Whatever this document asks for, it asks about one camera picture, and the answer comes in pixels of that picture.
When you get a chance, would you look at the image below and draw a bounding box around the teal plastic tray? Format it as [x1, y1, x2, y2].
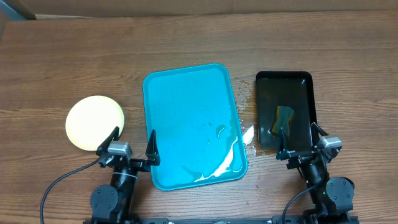
[142, 63, 248, 191]

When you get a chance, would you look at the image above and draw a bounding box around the light green plate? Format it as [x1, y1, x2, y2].
[65, 95, 125, 151]

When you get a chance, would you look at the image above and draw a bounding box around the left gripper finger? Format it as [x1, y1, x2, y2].
[146, 129, 160, 166]
[96, 126, 119, 156]

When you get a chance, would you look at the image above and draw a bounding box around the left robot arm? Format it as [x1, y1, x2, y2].
[87, 126, 160, 223]

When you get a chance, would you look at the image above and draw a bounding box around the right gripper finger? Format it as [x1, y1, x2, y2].
[310, 122, 328, 146]
[276, 128, 295, 161]

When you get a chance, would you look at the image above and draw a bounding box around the green yellow sponge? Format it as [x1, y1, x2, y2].
[271, 106, 295, 136]

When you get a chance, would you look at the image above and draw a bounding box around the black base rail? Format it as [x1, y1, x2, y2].
[82, 216, 360, 224]

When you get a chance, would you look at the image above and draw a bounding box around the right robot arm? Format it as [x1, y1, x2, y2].
[269, 123, 359, 223]

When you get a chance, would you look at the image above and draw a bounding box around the black rectangular tray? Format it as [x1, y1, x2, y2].
[256, 71, 317, 152]

